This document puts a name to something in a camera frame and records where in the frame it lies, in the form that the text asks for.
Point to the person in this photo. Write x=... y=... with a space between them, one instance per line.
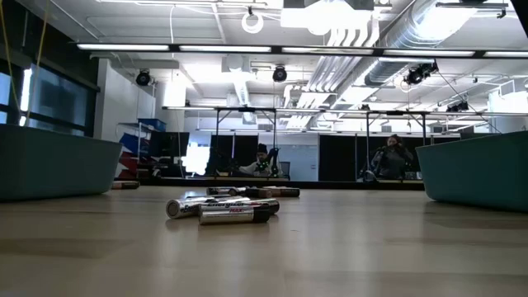
x=392 y=163
x=260 y=168

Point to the black partition panel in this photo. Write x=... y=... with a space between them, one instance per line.
x=243 y=148
x=338 y=156

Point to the black ceiling spotlight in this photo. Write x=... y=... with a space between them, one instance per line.
x=279 y=74
x=143 y=78

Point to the black computer monitor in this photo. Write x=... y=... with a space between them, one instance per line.
x=169 y=144

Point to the LED light bar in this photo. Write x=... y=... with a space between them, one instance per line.
x=227 y=48

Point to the rack with blue red bins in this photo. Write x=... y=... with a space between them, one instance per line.
x=132 y=142

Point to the white ceiling pipe bundle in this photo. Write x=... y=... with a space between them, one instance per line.
x=350 y=39

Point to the teal plastic bin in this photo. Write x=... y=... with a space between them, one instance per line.
x=474 y=173
x=53 y=165

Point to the dark framed window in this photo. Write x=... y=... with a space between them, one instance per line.
x=57 y=99

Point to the black background rig frame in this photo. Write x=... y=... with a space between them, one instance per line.
x=231 y=109

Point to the black aluminium rig frame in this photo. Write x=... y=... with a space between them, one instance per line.
x=330 y=185

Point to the black ceiling camera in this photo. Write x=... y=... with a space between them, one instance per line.
x=418 y=74
x=455 y=107

